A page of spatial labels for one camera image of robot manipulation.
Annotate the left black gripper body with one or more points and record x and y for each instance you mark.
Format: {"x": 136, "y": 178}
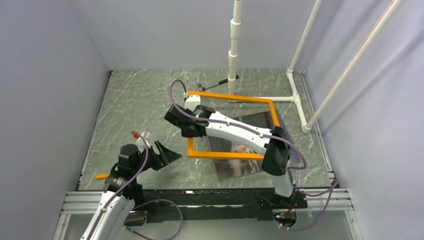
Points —
{"x": 156, "y": 162}

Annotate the orange picture frame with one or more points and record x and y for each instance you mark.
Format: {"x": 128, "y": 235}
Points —
{"x": 192, "y": 153}

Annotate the yellow handled screwdriver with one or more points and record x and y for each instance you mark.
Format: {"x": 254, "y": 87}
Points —
{"x": 102, "y": 176}

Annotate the sunset landscape photo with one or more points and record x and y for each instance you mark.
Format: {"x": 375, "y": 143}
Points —
{"x": 234, "y": 168}

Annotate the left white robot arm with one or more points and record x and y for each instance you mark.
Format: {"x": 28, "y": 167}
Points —
{"x": 121, "y": 192}

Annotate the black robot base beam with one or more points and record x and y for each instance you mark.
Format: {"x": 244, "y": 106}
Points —
{"x": 213, "y": 204}

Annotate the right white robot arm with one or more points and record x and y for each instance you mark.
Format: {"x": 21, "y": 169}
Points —
{"x": 269, "y": 143}

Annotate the white diagonal pole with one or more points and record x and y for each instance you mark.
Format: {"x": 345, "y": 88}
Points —
{"x": 382, "y": 22}

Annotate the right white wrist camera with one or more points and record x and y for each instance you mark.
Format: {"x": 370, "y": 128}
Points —
{"x": 192, "y": 101}

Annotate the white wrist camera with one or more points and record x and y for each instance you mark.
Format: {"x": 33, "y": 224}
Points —
{"x": 192, "y": 101}
{"x": 139, "y": 136}

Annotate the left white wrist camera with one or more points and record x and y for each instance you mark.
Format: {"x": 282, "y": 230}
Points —
{"x": 139, "y": 136}

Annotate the black handled hammer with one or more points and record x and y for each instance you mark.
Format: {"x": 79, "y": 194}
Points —
{"x": 202, "y": 88}

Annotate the aluminium rail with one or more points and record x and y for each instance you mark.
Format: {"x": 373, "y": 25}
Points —
{"x": 337, "y": 200}

